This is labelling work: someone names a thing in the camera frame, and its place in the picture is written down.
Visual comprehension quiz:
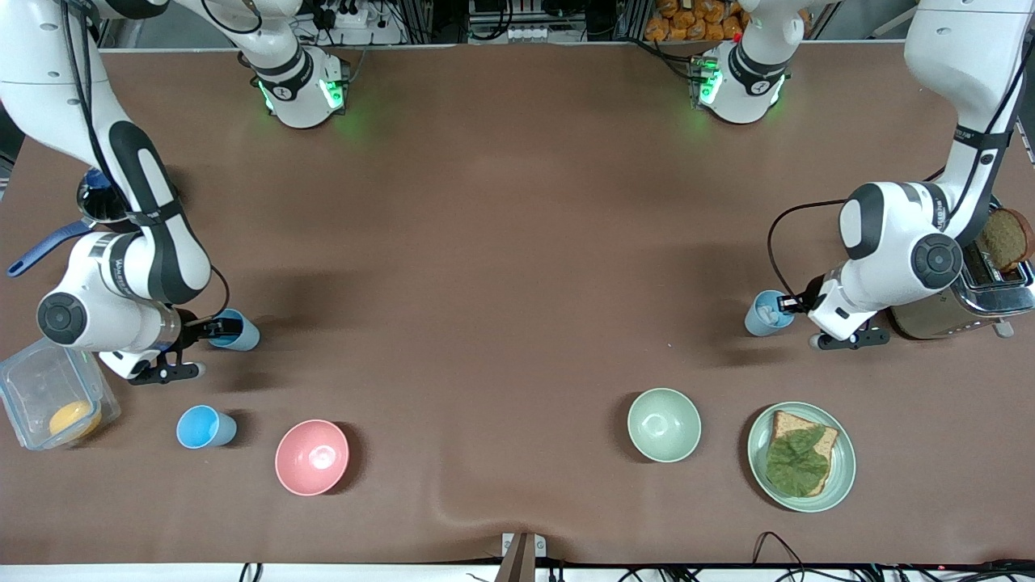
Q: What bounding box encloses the blue plastic cup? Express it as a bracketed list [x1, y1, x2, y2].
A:
[208, 309, 261, 352]
[176, 405, 239, 450]

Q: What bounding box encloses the blue cup with white item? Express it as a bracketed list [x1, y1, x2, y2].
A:
[744, 289, 798, 338]

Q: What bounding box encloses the orange round food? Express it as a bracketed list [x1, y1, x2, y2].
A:
[48, 400, 104, 442]

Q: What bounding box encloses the clear plastic food container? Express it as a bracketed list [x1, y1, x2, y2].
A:
[0, 335, 122, 452]

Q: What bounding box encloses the brown bread slice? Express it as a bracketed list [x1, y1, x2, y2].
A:
[767, 410, 840, 498]

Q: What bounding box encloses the beige and steel toaster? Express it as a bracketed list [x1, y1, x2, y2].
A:
[885, 194, 1035, 341]

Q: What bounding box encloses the green lettuce leaf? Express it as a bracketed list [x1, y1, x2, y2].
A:
[765, 426, 832, 498]

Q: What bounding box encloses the light green plate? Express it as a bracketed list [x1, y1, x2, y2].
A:
[746, 402, 857, 514]

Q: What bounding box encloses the glass lid blue knob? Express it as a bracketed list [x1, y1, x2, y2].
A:
[76, 167, 132, 226]

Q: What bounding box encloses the pink bowl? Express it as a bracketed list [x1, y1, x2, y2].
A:
[275, 419, 351, 497]

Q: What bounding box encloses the brown toast slice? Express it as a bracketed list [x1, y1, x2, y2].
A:
[978, 208, 1035, 273]

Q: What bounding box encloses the light green bowl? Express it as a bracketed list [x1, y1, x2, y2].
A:
[627, 388, 703, 464]

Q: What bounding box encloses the brown table mat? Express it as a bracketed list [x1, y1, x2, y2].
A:
[0, 42, 1035, 566]

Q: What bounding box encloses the pile of orange buns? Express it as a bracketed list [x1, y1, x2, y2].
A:
[644, 0, 746, 43]

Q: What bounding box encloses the black saucepan blue handle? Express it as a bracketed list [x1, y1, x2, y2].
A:
[6, 170, 184, 279]

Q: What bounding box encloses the black looped cable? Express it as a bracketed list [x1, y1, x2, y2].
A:
[751, 531, 817, 571]

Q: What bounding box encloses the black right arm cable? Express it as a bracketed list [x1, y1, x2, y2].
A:
[60, 0, 232, 323]

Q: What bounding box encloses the metal table clamp bracket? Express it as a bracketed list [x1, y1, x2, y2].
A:
[493, 531, 548, 582]

